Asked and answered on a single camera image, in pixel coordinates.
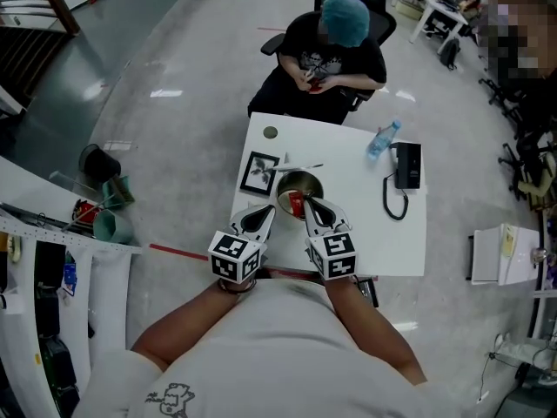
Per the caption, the black coiled telephone cord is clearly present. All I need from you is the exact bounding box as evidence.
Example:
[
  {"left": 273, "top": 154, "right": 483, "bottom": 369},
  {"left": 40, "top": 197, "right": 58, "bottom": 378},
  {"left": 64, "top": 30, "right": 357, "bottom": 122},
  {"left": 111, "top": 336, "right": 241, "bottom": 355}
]
[{"left": 382, "top": 172, "right": 410, "bottom": 221}]

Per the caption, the pale green bucket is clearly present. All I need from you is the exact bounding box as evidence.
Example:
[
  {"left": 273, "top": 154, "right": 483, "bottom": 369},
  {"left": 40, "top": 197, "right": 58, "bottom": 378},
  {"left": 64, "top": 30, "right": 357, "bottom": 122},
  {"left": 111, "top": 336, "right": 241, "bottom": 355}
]
[{"left": 93, "top": 209, "right": 134, "bottom": 246}]

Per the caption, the blue hair cap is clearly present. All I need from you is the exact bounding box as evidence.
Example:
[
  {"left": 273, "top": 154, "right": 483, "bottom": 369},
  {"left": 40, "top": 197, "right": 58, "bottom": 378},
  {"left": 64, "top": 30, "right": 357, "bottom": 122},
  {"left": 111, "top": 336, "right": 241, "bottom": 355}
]
[{"left": 320, "top": 0, "right": 371, "bottom": 48}]

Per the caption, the white office desk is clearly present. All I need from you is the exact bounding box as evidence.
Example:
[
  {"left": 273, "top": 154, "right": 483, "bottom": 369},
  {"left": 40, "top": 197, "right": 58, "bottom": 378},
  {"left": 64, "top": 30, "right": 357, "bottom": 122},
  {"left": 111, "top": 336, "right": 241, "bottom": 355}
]
[{"left": 402, "top": 0, "right": 471, "bottom": 56}]

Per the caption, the black wristband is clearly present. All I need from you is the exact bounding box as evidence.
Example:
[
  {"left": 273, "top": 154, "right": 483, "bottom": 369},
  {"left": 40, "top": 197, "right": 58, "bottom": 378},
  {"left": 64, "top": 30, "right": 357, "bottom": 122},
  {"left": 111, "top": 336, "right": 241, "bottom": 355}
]
[{"left": 217, "top": 276, "right": 258, "bottom": 295}]

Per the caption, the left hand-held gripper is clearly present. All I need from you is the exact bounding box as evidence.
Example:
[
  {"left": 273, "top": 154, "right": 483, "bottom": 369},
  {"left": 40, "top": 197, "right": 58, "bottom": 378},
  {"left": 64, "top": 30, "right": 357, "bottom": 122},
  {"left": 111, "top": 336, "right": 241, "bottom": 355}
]
[{"left": 207, "top": 204, "right": 278, "bottom": 285}]

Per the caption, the black picture frame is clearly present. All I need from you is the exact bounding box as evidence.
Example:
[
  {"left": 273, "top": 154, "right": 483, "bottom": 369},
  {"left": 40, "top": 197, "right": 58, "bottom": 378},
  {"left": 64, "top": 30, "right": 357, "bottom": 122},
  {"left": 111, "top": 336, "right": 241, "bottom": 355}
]
[{"left": 239, "top": 151, "right": 280, "bottom": 197}]

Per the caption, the black desk telephone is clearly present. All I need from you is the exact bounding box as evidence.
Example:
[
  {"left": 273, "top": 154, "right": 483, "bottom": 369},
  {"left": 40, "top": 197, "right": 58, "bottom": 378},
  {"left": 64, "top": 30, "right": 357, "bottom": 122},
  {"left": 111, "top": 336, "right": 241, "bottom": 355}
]
[{"left": 393, "top": 141, "right": 423, "bottom": 190}]

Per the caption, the blue hanging card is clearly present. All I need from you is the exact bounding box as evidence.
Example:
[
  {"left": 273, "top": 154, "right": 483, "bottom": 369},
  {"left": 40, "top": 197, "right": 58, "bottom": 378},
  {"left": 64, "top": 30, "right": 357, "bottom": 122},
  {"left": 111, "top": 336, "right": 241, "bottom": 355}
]
[{"left": 63, "top": 261, "right": 78, "bottom": 293}]

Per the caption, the white low cabinet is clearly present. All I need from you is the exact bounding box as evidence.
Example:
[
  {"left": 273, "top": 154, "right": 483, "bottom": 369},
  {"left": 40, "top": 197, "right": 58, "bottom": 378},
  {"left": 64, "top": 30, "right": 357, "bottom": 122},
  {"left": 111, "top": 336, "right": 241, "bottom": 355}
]
[{"left": 467, "top": 223, "right": 545, "bottom": 287}]

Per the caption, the person's right forearm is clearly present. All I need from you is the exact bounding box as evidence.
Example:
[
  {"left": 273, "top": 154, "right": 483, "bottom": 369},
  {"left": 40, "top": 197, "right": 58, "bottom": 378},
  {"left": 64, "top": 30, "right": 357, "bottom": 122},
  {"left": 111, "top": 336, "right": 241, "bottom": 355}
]
[{"left": 324, "top": 276, "right": 427, "bottom": 386}]

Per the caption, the dark staircase with railing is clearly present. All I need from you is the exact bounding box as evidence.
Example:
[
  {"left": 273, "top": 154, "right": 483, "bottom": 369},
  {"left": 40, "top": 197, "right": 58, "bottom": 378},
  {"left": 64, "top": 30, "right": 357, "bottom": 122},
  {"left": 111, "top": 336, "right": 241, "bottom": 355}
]
[{"left": 0, "top": 0, "right": 83, "bottom": 108}]

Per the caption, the person's left forearm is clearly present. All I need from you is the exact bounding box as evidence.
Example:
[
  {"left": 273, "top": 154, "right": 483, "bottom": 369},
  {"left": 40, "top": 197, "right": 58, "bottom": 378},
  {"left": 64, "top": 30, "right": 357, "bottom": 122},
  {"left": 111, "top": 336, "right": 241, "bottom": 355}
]
[{"left": 130, "top": 279, "right": 258, "bottom": 372}]

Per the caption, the white metal shelf unit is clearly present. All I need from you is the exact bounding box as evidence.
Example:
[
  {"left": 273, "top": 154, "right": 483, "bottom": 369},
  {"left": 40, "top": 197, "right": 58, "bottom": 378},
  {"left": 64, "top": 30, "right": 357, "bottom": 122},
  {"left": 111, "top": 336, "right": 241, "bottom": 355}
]
[{"left": 0, "top": 154, "right": 144, "bottom": 418}]

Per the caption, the clear water bottle blue cap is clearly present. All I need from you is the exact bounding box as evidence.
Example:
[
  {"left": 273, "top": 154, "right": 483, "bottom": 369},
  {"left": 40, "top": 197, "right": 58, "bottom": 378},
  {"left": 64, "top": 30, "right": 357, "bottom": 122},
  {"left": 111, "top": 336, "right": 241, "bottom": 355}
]
[{"left": 366, "top": 118, "right": 402, "bottom": 160}]

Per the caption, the green dustpan with brush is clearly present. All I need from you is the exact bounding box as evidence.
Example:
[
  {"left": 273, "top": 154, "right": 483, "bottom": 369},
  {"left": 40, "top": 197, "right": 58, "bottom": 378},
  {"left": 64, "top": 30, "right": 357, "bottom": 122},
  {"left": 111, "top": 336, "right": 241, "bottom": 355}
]
[{"left": 102, "top": 175, "right": 136, "bottom": 211}]

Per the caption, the black waste bin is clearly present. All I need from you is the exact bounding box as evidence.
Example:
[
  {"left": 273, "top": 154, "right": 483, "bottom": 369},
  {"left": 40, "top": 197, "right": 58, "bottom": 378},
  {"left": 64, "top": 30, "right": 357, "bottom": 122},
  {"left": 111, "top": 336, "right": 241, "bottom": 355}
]
[{"left": 78, "top": 144, "right": 122, "bottom": 183}]

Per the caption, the dark backpack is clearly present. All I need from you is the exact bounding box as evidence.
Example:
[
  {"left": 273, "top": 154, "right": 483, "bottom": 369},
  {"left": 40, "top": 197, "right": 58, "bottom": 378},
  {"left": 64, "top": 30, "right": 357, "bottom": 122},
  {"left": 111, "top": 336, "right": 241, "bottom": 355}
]
[{"left": 439, "top": 37, "right": 461, "bottom": 71}]

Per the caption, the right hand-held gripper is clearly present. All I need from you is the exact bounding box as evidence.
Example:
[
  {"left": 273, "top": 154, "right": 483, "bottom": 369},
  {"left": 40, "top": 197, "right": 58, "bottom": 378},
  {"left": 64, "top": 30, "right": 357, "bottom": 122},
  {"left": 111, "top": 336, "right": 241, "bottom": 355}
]
[{"left": 303, "top": 197, "right": 359, "bottom": 281}]

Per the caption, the person's white t-shirt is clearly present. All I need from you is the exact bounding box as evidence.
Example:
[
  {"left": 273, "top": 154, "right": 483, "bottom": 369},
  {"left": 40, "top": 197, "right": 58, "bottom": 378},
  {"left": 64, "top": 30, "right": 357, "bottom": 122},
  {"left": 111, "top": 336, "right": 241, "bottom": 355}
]
[{"left": 77, "top": 279, "right": 475, "bottom": 418}]

